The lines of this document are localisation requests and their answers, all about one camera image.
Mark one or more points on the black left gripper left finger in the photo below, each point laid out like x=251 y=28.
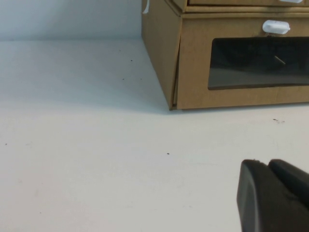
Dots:
x=263 y=205

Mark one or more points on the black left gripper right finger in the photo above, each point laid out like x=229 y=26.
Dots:
x=292 y=178

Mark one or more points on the brown cardboard windowed drawer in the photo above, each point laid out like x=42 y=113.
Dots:
x=193 y=60
x=229 y=2

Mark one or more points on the white tape strip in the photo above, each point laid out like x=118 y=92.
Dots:
x=146 y=8

